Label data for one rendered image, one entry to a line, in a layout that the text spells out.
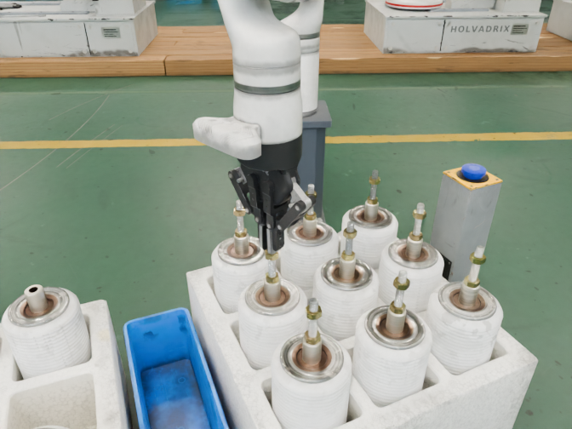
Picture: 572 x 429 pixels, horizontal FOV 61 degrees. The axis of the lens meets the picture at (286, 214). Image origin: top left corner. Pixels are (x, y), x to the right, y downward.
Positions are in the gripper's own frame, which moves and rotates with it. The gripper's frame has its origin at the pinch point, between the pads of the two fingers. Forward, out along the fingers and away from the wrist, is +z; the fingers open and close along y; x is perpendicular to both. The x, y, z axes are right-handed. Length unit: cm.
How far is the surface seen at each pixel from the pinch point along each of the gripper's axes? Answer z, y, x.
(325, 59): 27, 122, -159
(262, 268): 10.8, 6.3, -4.2
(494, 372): 17.3, -25.9, -15.4
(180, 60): 27, 172, -107
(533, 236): 35, -11, -82
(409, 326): 10.0, -16.6, -8.0
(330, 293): 10.5, -4.9, -6.5
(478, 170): 2.2, -9.0, -40.2
